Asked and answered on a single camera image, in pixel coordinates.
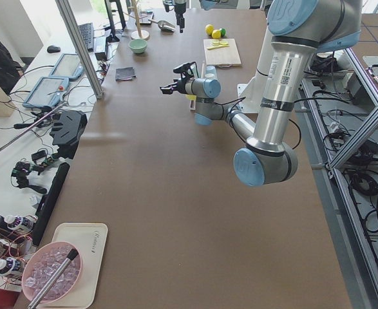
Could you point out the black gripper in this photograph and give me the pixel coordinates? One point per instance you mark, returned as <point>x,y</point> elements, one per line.
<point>178,9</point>
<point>181,86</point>

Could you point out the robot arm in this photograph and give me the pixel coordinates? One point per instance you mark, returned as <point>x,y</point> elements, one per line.
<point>206,5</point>
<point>299,29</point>

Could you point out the yellow cup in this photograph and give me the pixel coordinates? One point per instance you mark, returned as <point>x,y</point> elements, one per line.
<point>190,96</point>

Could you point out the light blue cup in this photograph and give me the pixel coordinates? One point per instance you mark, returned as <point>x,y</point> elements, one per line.
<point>210,72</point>

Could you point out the metal scoop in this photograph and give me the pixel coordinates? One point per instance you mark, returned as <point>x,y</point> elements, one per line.
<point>164,25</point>

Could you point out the whole yellow lemon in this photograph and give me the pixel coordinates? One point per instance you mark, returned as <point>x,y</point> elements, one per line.
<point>209,28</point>
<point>216,34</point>

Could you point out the wooden mug tree stand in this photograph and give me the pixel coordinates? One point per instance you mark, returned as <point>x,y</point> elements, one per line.
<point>139,33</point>

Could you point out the grey folded cloth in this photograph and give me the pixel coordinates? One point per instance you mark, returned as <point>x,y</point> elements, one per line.
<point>127,73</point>

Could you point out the green bowl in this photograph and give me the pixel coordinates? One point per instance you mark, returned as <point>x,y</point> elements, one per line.
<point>138,46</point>

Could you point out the wooden cutting board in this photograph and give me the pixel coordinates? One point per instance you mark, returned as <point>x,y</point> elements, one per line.
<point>223,57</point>

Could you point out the yellow plastic knife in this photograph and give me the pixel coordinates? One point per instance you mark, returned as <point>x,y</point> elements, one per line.
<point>216,47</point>

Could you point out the black keyboard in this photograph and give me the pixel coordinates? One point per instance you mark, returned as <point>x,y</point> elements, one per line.
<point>87,33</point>

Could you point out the blue teach pendant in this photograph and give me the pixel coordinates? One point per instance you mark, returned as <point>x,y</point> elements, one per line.
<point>47,92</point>
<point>69,66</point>

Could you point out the black computer mouse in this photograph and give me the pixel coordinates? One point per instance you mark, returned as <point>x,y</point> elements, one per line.
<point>53,49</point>

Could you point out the white tray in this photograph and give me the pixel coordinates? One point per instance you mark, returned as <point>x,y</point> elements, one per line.
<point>89,239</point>

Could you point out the pink bowl with ice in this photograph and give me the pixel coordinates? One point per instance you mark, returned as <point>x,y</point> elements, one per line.
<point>41,267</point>

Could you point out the white wire cup rack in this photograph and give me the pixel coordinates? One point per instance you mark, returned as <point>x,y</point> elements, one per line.
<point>202,72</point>

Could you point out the aluminium frame post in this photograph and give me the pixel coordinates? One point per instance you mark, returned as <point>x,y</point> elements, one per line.
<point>79,45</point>

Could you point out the metal ice scoop handle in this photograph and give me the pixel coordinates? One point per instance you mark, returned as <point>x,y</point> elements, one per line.
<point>53,279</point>

